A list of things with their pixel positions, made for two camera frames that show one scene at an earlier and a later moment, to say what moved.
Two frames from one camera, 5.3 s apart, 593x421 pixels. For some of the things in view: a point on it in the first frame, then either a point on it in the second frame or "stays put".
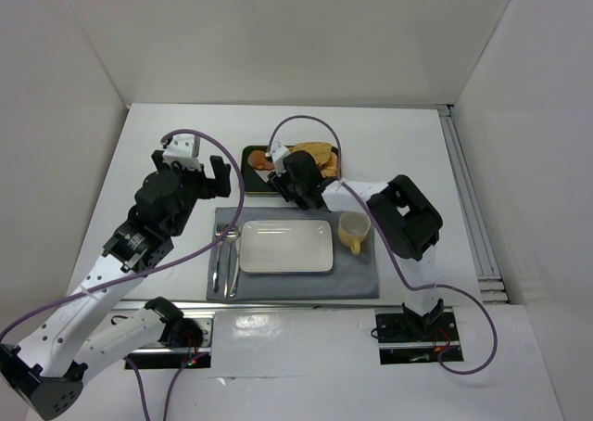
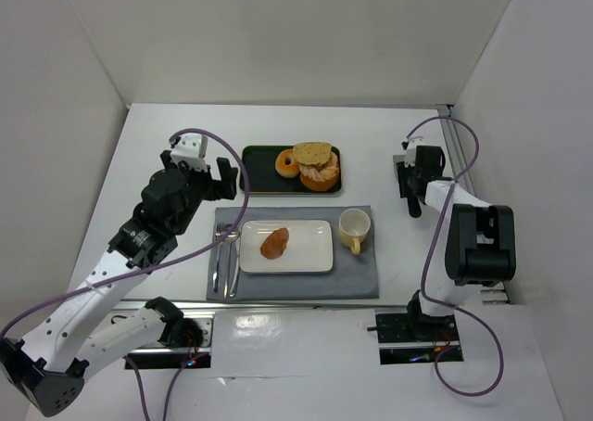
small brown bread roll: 258,159 to 274,244
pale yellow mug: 353,226 stays put
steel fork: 219,231 stays put
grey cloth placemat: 354,275 stays put
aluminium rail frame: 491,285 stays put
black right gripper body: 282,183 to 412,185
